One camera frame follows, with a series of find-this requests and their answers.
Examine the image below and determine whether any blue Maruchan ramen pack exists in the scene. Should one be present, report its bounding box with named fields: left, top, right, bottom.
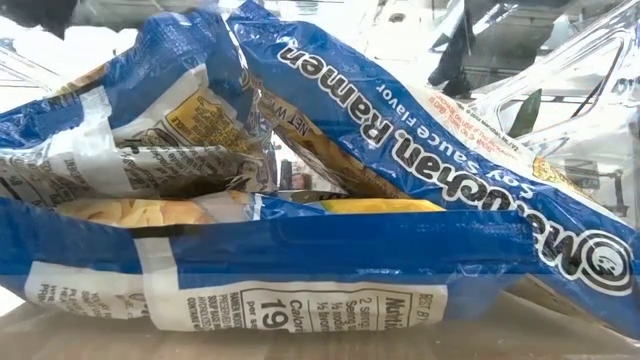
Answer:
left=0, top=9, right=279, bottom=209
left=224, top=0, right=640, bottom=342
left=0, top=191, right=547, bottom=334

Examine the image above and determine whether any teal artificial plant white pot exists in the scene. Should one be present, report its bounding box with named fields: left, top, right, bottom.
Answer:
left=508, top=88, right=544, bottom=140

